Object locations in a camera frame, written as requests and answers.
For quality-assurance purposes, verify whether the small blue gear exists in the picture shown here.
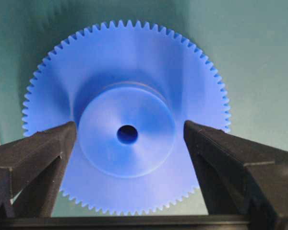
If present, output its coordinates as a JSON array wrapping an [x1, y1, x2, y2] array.
[[23, 21, 230, 214]]

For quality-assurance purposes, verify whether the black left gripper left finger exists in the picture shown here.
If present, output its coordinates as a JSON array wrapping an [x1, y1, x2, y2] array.
[[0, 122, 76, 218]]

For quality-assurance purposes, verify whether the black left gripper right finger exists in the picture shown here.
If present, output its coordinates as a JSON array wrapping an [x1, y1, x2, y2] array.
[[183, 121, 288, 230]]

